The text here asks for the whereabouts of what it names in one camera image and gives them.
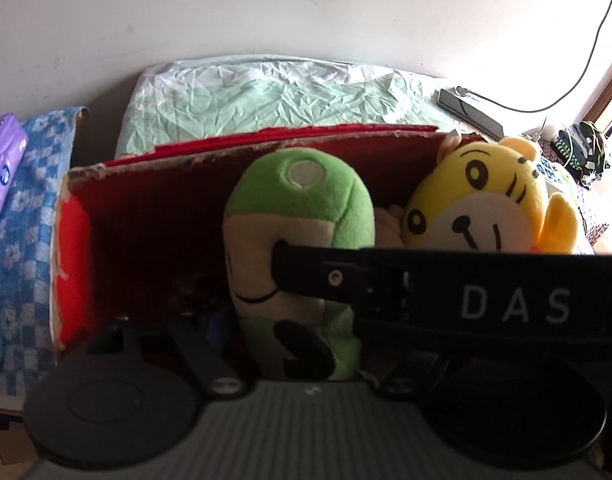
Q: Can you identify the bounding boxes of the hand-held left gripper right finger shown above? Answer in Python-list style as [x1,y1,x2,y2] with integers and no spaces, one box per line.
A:
[373,351,448,402]

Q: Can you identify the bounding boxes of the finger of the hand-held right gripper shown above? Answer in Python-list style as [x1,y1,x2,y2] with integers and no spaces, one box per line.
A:
[273,241,363,309]

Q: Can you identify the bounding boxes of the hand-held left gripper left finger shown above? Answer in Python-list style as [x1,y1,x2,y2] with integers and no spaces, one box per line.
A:
[88,310,249,402]

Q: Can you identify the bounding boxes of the green plush toy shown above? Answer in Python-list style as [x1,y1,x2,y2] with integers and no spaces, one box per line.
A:
[223,148,377,382]

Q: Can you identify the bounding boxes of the yellow tiger plush toy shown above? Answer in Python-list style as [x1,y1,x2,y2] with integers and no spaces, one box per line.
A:
[403,135,580,254]

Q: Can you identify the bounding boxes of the red cardboard box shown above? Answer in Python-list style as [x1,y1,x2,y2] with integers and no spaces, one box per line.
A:
[50,123,488,362]

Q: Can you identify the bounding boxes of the dark patterned cloth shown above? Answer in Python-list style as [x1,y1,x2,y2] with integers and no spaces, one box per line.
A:
[575,179,612,249]

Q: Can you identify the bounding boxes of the white power strip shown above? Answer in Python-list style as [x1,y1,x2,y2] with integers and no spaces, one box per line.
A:
[528,132,568,197]

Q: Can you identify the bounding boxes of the pile of dark clothes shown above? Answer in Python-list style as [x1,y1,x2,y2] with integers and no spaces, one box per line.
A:
[551,120,608,187]

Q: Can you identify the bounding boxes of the light green bed sheet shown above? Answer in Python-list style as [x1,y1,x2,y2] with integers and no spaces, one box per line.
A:
[114,53,468,159]

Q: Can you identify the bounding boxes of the black phone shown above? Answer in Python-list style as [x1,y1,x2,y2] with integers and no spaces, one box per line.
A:
[437,87,505,137]

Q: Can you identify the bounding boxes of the blue checked towel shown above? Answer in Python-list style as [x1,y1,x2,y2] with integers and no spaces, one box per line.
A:
[0,105,90,402]

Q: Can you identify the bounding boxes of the purple tissue pack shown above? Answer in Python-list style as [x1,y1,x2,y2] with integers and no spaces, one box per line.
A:
[0,113,28,239]

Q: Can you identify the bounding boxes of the wooden door frame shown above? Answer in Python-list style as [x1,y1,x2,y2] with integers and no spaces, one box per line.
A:
[581,45,612,133]

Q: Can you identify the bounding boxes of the black wall cable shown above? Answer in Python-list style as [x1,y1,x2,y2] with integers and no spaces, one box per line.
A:
[455,0,612,114]

